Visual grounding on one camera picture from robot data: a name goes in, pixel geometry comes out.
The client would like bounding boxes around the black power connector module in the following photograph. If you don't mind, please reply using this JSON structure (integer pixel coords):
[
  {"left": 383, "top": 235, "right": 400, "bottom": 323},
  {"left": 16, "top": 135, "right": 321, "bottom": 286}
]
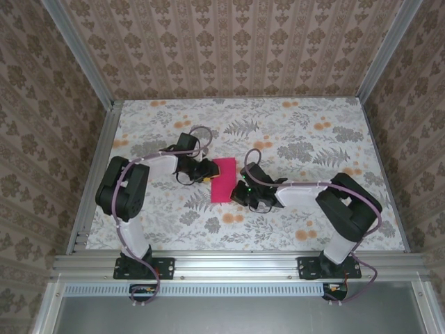
[{"left": 321, "top": 282, "right": 348, "bottom": 302}]

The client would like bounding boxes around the aluminium panel frame bar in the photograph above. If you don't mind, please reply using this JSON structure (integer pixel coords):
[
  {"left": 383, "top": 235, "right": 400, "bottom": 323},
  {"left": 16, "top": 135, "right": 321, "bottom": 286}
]
[
  {"left": 33, "top": 281, "right": 65, "bottom": 334},
  {"left": 410, "top": 280, "right": 441, "bottom": 334}
]

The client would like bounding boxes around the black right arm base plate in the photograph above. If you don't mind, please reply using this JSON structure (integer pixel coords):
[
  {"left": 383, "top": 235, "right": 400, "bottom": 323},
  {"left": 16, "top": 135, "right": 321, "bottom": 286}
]
[{"left": 298, "top": 256, "right": 362, "bottom": 280}]

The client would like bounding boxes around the aluminium table side rail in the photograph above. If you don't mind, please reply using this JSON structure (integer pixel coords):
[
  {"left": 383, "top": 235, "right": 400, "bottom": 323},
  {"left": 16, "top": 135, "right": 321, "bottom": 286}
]
[{"left": 65, "top": 100, "right": 122, "bottom": 255}]

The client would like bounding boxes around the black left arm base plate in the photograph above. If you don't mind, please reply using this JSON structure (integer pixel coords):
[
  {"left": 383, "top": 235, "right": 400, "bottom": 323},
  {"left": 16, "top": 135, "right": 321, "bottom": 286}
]
[{"left": 113, "top": 256, "right": 175, "bottom": 280}]

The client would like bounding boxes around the aluminium frame post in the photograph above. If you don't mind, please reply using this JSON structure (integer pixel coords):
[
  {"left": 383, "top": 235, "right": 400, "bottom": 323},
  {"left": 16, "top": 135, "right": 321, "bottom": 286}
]
[
  {"left": 43, "top": 0, "right": 115, "bottom": 109},
  {"left": 356, "top": 0, "right": 418, "bottom": 100}
]

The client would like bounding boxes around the grey metal sheet panel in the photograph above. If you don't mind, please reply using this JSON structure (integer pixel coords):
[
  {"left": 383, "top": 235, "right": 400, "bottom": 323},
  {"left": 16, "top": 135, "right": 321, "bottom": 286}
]
[{"left": 51, "top": 295, "right": 428, "bottom": 334}]

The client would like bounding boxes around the aluminium frame cross rail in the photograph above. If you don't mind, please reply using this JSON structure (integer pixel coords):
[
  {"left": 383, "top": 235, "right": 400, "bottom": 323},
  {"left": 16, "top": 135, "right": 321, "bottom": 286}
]
[{"left": 50, "top": 253, "right": 432, "bottom": 282}]

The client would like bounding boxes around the grey slotted cable duct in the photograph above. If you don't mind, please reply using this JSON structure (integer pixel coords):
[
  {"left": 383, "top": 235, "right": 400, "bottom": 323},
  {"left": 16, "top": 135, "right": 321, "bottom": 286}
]
[{"left": 64, "top": 282, "right": 348, "bottom": 296}]

